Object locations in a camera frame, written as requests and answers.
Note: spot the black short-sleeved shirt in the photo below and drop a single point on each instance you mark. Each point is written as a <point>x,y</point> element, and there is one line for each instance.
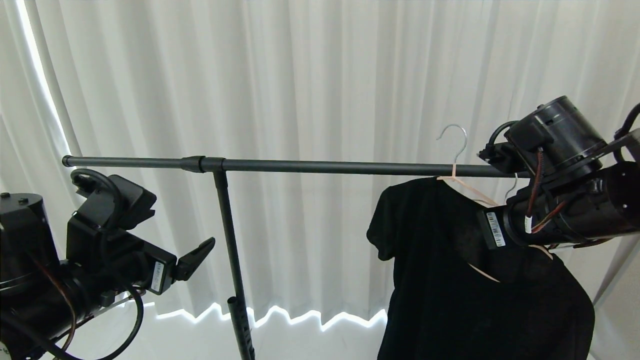
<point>450,300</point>

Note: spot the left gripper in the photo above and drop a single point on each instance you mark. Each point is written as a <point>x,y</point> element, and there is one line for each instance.
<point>115,285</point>

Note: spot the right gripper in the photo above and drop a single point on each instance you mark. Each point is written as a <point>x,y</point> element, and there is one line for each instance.
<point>590,210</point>

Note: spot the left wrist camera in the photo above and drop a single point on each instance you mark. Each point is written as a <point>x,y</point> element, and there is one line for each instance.
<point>115,205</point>

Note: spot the black clothes rack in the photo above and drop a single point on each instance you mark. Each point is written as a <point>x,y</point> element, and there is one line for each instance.
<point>325,166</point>

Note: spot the pink clothes hanger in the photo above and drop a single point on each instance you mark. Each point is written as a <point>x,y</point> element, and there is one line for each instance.
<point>516,179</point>
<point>454,171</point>

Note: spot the white curtain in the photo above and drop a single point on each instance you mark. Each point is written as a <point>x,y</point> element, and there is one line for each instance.
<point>300,75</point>

